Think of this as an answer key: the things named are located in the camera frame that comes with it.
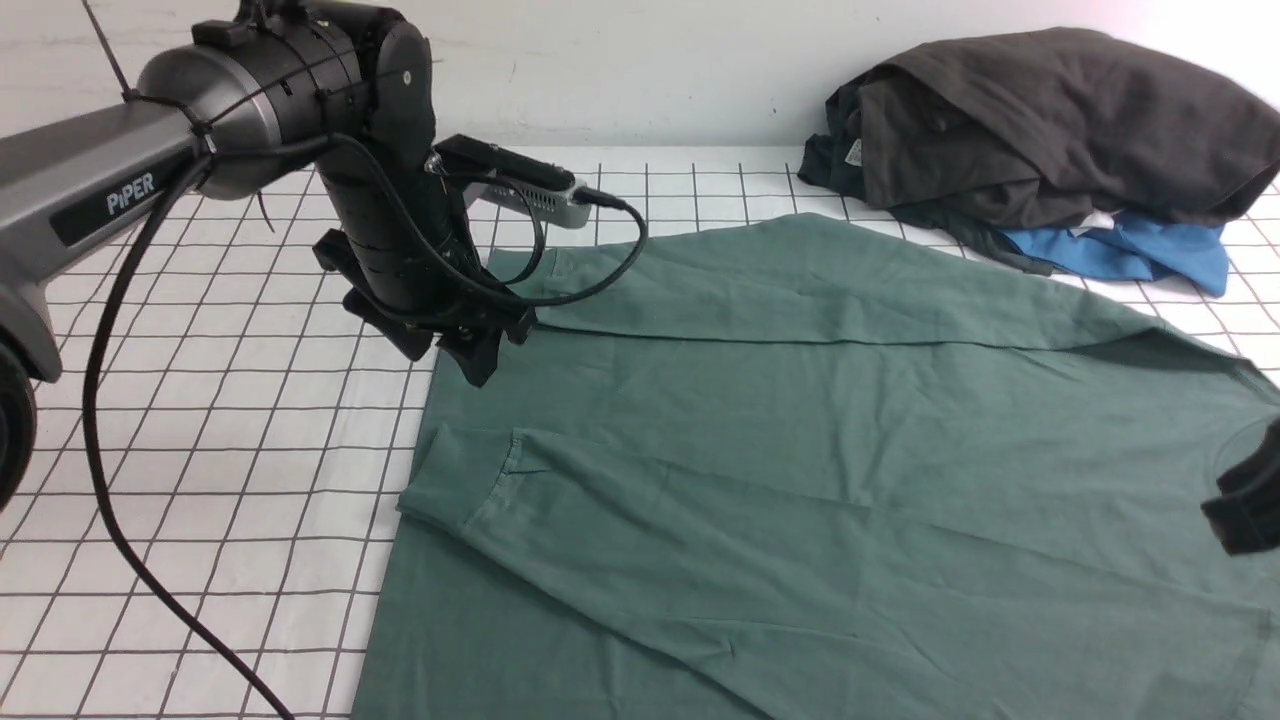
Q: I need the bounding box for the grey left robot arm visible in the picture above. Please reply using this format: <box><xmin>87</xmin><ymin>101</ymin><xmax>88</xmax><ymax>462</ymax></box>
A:
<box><xmin>1</xmin><ymin>1</ymin><xmax>536</xmax><ymax>501</ymax></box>

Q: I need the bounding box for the green long sleeve shirt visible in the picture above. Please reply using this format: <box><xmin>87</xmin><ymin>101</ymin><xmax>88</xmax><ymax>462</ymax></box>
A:
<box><xmin>351</xmin><ymin>215</ymin><xmax>1277</xmax><ymax>719</ymax></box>

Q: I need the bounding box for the dark grey garment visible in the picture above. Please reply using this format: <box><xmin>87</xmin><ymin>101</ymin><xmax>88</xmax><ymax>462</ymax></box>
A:
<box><xmin>797</xmin><ymin>27</ymin><xmax>1279</xmax><ymax>245</ymax></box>

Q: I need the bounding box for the blue garment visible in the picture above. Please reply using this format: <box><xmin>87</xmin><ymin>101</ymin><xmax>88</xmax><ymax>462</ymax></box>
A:
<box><xmin>1001</xmin><ymin>211</ymin><xmax>1230</xmax><ymax>299</ymax></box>

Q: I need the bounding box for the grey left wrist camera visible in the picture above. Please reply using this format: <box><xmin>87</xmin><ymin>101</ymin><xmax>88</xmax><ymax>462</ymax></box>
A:
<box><xmin>428</xmin><ymin>135</ymin><xmax>628</xmax><ymax>229</ymax></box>

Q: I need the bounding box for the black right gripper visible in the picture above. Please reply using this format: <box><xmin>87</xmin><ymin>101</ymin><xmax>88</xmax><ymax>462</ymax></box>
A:
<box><xmin>1199</xmin><ymin>420</ymin><xmax>1279</xmax><ymax>556</ymax></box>

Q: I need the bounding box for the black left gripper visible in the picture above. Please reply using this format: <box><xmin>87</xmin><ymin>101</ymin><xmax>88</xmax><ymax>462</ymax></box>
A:
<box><xmin>314</xmin><ymin>150</ymin><xmax>538</xmax><ymax>388</ymax></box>

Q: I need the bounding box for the white grid table cloth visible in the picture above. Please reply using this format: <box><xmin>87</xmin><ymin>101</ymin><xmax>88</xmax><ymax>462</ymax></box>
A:
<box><xmin>0</xmin><ymin>149</ymin><xmax>1280</xmax><ymax>720</ymax></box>

